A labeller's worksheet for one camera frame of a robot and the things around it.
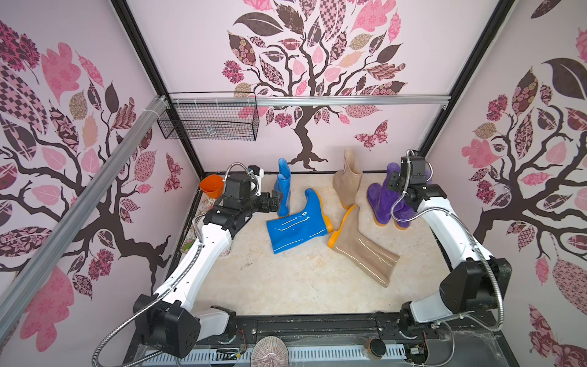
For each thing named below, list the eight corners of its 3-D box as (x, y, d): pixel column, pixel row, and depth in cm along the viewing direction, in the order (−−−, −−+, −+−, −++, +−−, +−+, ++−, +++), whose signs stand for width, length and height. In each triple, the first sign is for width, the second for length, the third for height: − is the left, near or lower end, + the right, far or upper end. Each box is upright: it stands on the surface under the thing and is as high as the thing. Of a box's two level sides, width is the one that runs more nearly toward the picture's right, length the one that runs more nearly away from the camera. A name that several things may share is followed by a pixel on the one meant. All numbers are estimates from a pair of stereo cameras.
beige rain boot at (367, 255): (325, 247, 95) (326, 240, 90) (351, 212, 107) (354, 204, 102) (383, 287, 84) (388, 282, 80) (406, 243, 96) (412, 236, 91)
